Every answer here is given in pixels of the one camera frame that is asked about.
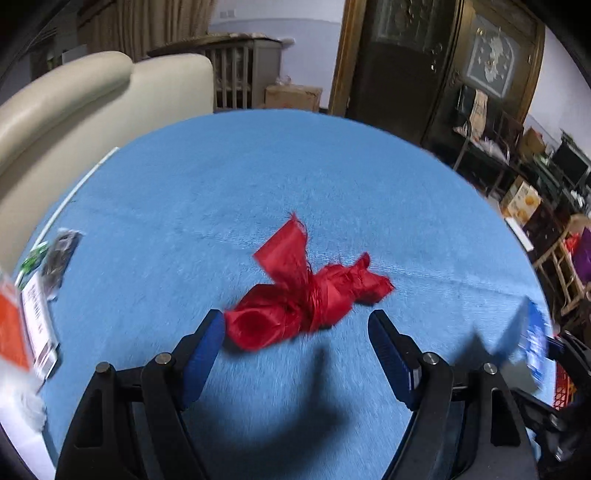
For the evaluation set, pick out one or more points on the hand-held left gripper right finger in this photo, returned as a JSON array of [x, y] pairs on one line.
[[390, 350]]

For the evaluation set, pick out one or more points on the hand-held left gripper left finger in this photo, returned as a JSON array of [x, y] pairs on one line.
[[203, 350]]

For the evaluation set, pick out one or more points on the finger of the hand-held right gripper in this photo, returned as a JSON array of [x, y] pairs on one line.
[[572, 350]]

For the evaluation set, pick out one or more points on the blue silver packet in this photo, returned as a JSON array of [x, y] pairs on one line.
[[535, 337]]

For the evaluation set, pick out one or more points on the red ribbon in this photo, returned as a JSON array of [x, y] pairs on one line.
[[300, 300]]

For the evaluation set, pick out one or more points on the red plastic basket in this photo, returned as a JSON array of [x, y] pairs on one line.
[[565, 387]]

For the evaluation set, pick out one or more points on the orange print carton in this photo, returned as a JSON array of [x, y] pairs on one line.
[[521, 203]]

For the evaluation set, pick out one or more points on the barcode label packet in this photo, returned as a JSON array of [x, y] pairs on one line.
[[39, 318]]

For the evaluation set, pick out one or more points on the dark snack packet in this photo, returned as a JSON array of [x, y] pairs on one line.
[[60, 258]]

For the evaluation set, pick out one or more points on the green packet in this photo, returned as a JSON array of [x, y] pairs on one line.
[[33, 263]]

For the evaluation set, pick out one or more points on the orange and white tissue pack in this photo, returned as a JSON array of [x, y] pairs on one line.
[[11, 318]]

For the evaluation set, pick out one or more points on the white stick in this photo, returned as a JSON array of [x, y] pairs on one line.
[[78, 189]]

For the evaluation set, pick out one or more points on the cardboard box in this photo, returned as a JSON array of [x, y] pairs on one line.
[[293, 98]]

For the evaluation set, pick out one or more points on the beige leather sofa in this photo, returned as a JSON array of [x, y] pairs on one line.
[[92, 106]]

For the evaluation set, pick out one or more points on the slatted radiator cover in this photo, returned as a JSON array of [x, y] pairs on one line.
[[240, 69]]

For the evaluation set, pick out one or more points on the wooden glass-panel door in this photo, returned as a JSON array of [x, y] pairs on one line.
[[415, 64]]

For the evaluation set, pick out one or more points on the brown curtain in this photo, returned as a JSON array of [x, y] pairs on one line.
[[152, 23]]

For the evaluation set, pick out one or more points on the metal frame chair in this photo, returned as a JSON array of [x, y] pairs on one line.
[[489, 138]]

